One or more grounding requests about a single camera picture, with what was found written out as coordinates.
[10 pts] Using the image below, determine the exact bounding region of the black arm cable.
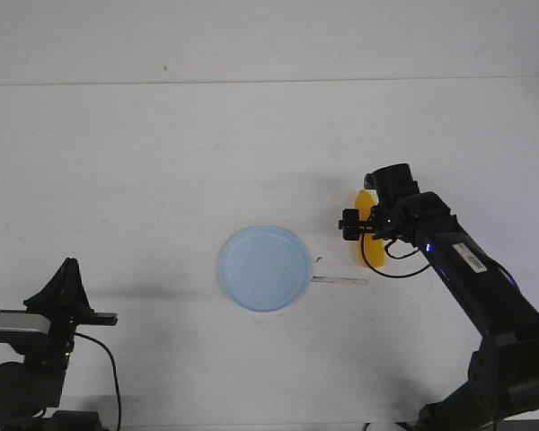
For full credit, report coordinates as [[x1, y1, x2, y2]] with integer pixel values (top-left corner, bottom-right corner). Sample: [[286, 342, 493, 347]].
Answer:
[[359, 226, 432, 278], [74, 332, 123, 430]]

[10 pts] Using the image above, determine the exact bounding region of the light blue round plate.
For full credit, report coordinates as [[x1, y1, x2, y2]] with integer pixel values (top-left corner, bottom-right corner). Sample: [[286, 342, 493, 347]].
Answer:
[[217, 225, 312, 312]]

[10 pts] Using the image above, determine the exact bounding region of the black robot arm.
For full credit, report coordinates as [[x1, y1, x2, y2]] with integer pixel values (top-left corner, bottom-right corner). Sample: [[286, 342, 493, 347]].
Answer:
[[91, 163, 539, 430], [0, 258, 118, 430]]

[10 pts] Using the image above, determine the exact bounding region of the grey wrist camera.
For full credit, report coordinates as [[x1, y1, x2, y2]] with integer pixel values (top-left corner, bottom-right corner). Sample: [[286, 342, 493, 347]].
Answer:
[[0, 311, 51, 343]]

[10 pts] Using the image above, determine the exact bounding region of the clear tape strip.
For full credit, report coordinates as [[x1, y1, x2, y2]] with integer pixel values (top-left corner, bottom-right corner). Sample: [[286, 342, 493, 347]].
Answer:
[[311, 277, 368, 286]]

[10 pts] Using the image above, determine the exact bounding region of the yellow corn cob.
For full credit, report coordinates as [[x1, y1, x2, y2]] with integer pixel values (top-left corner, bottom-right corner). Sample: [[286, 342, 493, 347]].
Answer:
[[355, 189, 385, 268]]

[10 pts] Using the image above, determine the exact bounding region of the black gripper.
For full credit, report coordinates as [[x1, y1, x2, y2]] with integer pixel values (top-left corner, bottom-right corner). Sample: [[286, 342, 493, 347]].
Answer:
[[10, 258, 118, 373], [364, 163, 420, 239]]

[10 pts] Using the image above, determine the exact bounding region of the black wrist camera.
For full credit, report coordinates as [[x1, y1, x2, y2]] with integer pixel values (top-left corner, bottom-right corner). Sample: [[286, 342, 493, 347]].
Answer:
[[338, 208, 361, 242]]

